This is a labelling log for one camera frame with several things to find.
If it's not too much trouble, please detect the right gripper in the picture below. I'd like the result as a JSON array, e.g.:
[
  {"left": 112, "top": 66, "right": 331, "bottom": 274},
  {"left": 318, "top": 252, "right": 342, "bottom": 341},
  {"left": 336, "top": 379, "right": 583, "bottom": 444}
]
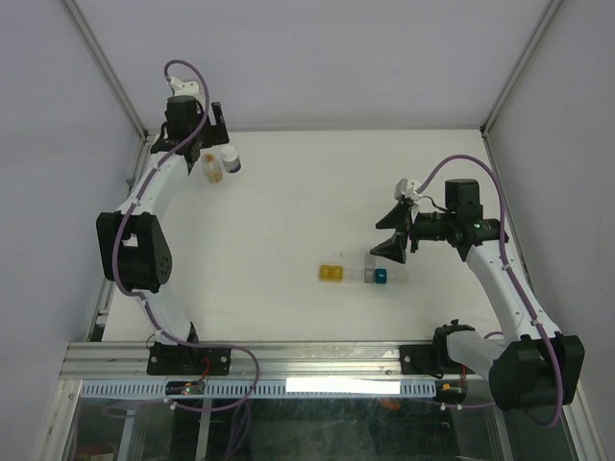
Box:
[{"left": 370, "top": 200, "right": 455, "bottom": 263}]

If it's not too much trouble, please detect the clear bottle gold cap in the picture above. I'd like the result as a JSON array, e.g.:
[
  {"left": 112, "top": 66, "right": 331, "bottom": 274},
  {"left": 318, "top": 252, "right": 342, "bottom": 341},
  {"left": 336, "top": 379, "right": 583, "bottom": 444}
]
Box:
[{"left": 201, "top": 153, "right": 223, "bottom": 183}]

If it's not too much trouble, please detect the weekly pill organizer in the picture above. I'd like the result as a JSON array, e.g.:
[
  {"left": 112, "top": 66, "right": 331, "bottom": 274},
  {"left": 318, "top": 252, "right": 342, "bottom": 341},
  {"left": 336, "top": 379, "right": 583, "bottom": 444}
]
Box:
[{"left": 317, "top": 254, "right": 409, "bottom": 285}]

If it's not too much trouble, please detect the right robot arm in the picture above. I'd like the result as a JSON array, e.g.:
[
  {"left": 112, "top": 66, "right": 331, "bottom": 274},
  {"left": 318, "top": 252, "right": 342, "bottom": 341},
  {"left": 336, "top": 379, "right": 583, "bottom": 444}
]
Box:
[{"left": 370, "top": 179, "right": 585, "bottom": 411}]

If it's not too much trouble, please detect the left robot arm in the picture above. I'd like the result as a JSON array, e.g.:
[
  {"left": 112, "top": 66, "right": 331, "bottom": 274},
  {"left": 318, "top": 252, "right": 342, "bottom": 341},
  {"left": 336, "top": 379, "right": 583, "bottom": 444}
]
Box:
[{"left": 96, "top": 95, "right": 230, "bottom": 374}]

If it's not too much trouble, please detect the white cap pill bottle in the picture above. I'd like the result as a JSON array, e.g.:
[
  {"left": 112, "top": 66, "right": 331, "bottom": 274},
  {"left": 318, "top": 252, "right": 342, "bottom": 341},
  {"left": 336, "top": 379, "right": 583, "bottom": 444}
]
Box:
[{"left": 221, "top": 144, "right": 241, "bottom": 174}]

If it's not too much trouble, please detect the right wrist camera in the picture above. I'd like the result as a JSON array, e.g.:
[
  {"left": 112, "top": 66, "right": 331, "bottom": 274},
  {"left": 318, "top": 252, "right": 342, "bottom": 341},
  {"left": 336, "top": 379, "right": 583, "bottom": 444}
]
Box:
[{"left": 394, "top": 178, "right": 423, "bottom": 202}]

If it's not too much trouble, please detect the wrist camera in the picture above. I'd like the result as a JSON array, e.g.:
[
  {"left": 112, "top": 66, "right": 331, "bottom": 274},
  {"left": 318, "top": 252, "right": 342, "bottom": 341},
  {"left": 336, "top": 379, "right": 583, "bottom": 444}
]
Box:
[
  {"left": 167, "top": 77, "right": 203, "bottom": 100},
  {"left": 394, "top": 178, "right": 423, "bottom": 202}
]

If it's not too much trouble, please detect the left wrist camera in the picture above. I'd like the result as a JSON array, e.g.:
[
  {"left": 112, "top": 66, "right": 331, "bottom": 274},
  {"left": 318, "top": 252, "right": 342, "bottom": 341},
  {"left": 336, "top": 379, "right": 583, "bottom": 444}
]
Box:
[{"left": 167, "top": 77, "right": 203, "bottom": 100}]

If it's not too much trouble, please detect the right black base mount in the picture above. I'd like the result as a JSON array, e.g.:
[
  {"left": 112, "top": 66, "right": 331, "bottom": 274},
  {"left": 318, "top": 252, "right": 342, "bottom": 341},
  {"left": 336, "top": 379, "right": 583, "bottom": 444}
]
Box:
[{"left": 398, "top": 343, "right": 475, "bottom": 378}]

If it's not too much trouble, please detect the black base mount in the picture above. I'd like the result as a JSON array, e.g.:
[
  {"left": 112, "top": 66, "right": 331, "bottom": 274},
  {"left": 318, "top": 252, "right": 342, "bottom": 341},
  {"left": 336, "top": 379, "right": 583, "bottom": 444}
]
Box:
[
  {"left": 398, "top": 343, "right": 475, "bottom": 378},
  {"left": 146, "top": 342, "right": 232, "bottom": 376}
]

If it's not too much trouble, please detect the left aluminium frame post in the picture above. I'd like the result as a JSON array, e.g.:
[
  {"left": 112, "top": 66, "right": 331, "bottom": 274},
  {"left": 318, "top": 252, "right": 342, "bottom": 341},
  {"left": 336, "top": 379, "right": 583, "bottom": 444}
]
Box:
[{"left": 59, "top": 0, "right": 148, "bottom": 140}]

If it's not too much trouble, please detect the aluminium frame post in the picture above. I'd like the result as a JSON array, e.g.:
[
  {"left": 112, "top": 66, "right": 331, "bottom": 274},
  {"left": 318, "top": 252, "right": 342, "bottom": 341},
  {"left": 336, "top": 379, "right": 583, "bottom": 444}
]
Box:
[
  {"left": 59, "top": 0, "right": 148, "bottom": 140},
  {"left": 480, "top": 0, "right": 564, "bottom": 135}
]

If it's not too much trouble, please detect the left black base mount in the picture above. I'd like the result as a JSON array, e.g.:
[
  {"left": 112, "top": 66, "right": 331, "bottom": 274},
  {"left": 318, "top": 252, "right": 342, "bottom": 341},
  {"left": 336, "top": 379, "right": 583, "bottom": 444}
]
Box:
[{"left": 146, "top": 342, "right": 232, "bottom": 376}]

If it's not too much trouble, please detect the aluminium mounting rail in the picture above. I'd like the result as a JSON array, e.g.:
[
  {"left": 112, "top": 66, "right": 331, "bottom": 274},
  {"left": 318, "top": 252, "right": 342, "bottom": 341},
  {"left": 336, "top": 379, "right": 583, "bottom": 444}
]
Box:
[{"left": 61, "top": 340, "right": 576, "bottom": 380}]

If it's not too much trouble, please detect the right aluminium frame post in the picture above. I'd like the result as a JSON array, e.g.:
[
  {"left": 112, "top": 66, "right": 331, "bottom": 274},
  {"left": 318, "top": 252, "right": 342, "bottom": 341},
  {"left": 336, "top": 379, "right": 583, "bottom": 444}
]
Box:
[{"left": 480, "top": 0, "right": 564, "bottom": 135}]

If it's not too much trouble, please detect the slotted cable duct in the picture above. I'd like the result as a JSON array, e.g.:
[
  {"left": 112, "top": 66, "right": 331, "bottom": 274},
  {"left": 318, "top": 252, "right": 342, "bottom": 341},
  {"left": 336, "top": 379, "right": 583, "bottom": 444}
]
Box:
[{"left": 81, "top": 377, "right": 436, "bottom": 400}]

